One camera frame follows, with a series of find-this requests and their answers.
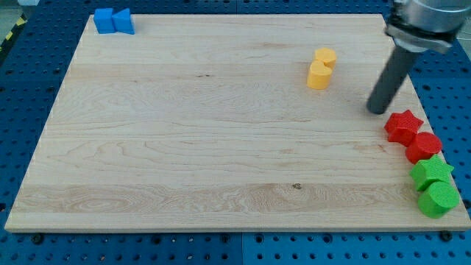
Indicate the red circle block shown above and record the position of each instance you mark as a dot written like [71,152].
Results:
[423,146]

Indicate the yellow heart block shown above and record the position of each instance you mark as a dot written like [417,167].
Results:
[318,75]

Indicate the light wooden board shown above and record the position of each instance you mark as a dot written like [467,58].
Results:
[204,123]

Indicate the red star block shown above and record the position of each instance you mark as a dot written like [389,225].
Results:
[402,127]

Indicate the green star block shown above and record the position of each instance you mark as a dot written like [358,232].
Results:
[431,170]

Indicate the yellow hexagon block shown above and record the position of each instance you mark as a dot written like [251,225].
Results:
[327,56]

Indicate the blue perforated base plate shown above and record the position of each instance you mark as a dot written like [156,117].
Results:
[31,74]

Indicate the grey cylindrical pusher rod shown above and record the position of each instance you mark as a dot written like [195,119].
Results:
[390,80]

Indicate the blue triangle block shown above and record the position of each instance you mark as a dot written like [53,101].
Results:
[122,22]

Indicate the green circle block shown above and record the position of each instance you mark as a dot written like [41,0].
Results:
[438,199]

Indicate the blue cube block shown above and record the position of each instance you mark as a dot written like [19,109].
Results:
[102,18]

